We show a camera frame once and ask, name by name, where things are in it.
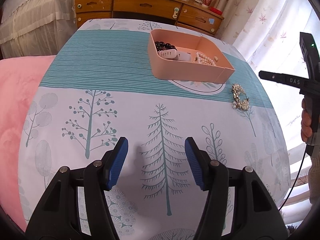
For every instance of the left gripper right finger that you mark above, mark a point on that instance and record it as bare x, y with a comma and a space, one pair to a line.
212, 177

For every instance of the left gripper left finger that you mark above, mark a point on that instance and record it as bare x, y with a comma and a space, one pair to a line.
100, 176

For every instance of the gold leaf hair comb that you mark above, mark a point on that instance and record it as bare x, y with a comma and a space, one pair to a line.
240, 99

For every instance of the pink band smart watch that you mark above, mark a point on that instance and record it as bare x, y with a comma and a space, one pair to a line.
173, 54

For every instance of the pink rectangular jewelry box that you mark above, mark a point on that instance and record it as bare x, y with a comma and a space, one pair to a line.
208, 63

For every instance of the right hand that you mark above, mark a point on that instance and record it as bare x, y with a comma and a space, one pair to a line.
306, 130

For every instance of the white floral curtain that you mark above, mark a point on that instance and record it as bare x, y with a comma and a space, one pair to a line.
266, 34

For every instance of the tree print tablecloth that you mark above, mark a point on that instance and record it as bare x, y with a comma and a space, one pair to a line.
99, 88

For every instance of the small red box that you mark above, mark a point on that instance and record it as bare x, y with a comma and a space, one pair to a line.
216, 11

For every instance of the pink blanket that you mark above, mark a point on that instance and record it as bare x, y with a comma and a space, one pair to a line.
20, 78

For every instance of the wooden desk with drawers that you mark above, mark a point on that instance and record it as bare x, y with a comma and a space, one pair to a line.
180, 13

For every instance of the white lace cover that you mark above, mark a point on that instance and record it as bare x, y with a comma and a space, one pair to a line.
36, 27

